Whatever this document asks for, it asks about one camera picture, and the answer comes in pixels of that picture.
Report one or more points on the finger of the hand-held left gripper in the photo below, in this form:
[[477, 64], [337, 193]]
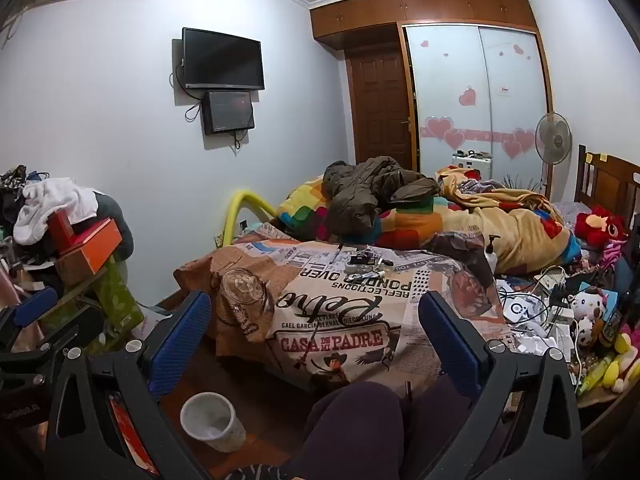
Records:
[[65, 342], [35, 306]]

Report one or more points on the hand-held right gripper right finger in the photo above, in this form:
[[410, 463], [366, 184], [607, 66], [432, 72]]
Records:
[[450, 345]]

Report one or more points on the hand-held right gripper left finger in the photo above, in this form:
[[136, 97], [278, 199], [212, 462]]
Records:
[[180, 345]]

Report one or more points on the white plastic bucket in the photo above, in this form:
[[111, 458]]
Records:
[[220, 435]]

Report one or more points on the white tape roll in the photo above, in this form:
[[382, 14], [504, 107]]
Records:
[[350, 270]]

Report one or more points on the pinkish brown cloth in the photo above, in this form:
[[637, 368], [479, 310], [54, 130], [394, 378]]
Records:
[[17, 310]]

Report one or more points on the person's right leg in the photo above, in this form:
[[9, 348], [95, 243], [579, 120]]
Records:
[[435, 420]]

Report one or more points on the person's leg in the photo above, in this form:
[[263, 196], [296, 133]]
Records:
[[350, 430], [435, 420]]

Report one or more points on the red box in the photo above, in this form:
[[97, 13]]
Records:
[[62, 230]]

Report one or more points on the orange box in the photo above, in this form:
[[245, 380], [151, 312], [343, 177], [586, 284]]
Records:
[[97, 247]]

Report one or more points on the white pump bottle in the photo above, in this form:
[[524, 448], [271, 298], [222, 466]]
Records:
[[491, 260]]

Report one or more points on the white towel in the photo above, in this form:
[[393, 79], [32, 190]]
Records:
[[45, 200]]

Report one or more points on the dark grey bag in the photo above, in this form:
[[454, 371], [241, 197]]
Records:
[[120, 230]]

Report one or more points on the printed blanket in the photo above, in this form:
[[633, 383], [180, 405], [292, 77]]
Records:
[[325, 320]]

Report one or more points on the person's left leg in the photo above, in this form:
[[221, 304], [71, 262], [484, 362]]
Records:
[[350, 430]]

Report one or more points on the tan fleece blanket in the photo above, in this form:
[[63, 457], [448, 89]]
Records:
[[520, 230]]

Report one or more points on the white plush toy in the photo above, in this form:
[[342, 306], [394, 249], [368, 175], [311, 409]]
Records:
[[587, 302]]

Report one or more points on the yellow foam tube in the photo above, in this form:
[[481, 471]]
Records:
[[235, 210]]

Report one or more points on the yellow green bottle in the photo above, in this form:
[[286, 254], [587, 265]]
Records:
[[595, 372]]

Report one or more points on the striped garment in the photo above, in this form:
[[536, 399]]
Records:
[[260, 472]]

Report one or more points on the yellow plush toy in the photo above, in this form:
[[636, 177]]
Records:
[[622, 360]]

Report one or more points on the olive padded jacket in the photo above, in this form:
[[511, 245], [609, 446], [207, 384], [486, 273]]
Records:
[[350, 200]]

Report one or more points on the white case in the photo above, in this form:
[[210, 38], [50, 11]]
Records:
[[472, 165]]

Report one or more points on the colourful checked quilt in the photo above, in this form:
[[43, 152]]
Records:
[[305, 210]]

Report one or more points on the red plush toy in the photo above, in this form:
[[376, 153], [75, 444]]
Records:
[[600, 225]]

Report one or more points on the pink heart stickers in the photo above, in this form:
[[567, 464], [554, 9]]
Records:
[[439, 127]]

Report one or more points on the standing fan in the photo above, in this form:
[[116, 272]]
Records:
[[552, 137]]

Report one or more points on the small black monitor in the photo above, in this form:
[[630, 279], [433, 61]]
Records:
[[227, 112]]

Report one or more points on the brown wooden door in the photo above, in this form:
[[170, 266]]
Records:
[[380, 110]]

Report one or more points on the frosted sliding wardrobe door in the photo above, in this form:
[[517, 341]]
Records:
[[445, 85], [520, 90]]

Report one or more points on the wooden overhead cabinet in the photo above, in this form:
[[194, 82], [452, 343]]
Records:
[[425, 7]]

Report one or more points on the black wall television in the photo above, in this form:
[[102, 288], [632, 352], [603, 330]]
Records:
[[222, 57]]

